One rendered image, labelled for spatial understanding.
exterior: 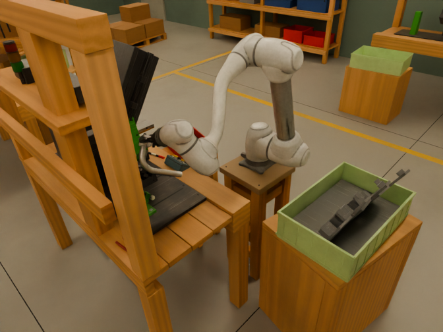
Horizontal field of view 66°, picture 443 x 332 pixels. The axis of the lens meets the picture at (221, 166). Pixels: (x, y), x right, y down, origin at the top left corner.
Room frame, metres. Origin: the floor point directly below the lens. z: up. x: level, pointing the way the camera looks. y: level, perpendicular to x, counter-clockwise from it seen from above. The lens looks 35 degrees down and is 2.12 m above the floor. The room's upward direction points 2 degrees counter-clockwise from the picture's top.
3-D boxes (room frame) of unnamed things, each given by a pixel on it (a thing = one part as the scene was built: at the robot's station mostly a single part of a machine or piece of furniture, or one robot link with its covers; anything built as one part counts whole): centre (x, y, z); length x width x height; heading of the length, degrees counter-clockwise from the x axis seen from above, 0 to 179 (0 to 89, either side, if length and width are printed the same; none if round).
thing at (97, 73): (1.50, 0.84, 1.36); 1.49 x 0.09 x 0.97; 44
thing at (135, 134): (1.70, 0.53, 1.17); 0.13 x 0.12 x 0.20; 44
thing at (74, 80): (1.35, 0.58, 1.59); 0.15 x 0.07 x 0.07; 44
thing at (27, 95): (1.53, 0.81, 1.52); 0.90 x 0.25 x 0.04; 44
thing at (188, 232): (1.71, 0.62, 0.44); 1.49 x 0.70 x 0.88; 44
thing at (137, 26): (8.17, 1.84, 0.37); 1.20 x 0.80 x 0.74; 143
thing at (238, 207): (1.91, 0.42, 0.82); 1.50 x 0.14 x 0.15; 44
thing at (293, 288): (1.34, -0.64, 0.39); 0.68 x 0.52 x 0.79; 124
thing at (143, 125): (1.84, 0.60, 1.11); 0.39 x 0.16 x 0.03; 134
